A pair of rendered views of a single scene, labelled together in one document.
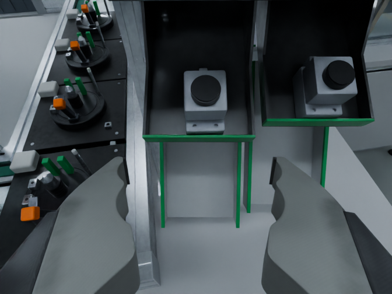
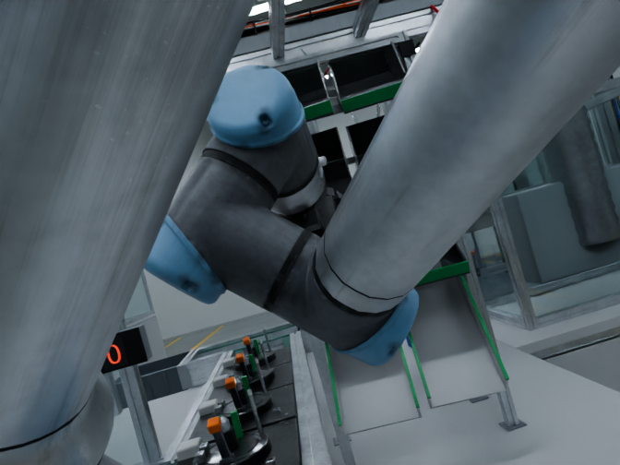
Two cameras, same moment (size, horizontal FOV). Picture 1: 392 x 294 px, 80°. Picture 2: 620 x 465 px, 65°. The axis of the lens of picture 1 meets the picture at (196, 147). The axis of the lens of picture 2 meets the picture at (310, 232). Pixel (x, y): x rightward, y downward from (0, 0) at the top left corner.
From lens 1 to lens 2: 0.65 m
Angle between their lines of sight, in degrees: 54
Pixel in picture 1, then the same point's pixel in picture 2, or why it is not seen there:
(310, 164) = (486, 349)
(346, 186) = (605, 417)
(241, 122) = not seen: hidden behind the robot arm
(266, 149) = (435, 346)
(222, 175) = (395, 375)
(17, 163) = (184, 447)
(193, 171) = (365, 378)
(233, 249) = not seen: outside the picture
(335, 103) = not seen: hidden behind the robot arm
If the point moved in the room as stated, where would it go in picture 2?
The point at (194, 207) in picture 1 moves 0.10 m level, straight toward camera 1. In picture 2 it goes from (374, 415) to (377, 441)
